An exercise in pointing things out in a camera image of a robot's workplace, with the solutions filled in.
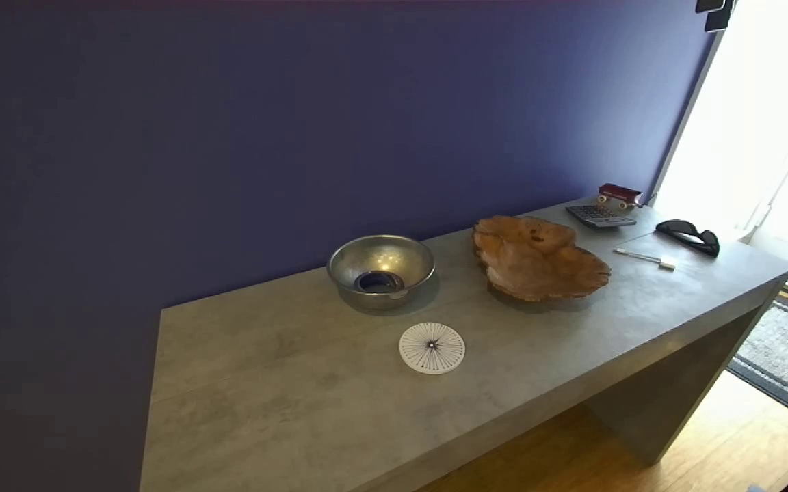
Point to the white round coaster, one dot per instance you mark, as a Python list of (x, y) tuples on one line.
[(430, 349)]

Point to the black sunglasses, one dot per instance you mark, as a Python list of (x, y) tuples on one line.
[(691, 237)]

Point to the grey flat device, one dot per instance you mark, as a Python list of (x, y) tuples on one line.
[(597, 218)]

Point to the brown wooden tray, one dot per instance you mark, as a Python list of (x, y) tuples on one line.
[(536, 261)]

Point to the silver metal bowl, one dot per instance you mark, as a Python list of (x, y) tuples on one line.
[(382, 272)]

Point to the dark red small box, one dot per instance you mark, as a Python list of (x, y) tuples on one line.
[(619, 196)]

